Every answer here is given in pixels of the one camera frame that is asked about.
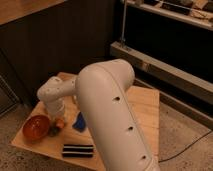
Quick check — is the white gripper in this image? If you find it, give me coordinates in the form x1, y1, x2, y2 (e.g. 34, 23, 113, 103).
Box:
46, 98, 65, 119

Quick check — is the orange pepper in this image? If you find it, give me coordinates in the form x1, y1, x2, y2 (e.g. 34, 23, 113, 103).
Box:
49, 119, 65, 137

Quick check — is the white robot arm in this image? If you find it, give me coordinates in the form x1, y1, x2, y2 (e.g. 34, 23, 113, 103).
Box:
37, 59, 160, 171

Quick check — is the red bowl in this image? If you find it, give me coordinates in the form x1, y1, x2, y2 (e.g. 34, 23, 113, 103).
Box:
22, 115, 50, 141

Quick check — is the blue sponge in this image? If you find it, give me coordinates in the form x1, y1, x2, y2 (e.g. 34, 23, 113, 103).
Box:
72, 112, 86, 132

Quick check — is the black white striped block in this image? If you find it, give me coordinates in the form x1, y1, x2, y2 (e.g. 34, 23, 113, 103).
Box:
62, 144, 94, 158

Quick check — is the metal shelf rack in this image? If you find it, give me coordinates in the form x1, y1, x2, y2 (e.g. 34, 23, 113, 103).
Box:
120, 0, 213, 47

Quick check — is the grey floor rail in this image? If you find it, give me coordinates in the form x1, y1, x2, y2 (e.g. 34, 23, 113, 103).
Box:
110, 41, 213, 130

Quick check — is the black floor cable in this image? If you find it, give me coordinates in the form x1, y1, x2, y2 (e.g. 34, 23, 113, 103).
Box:
158, 130, 213, 164

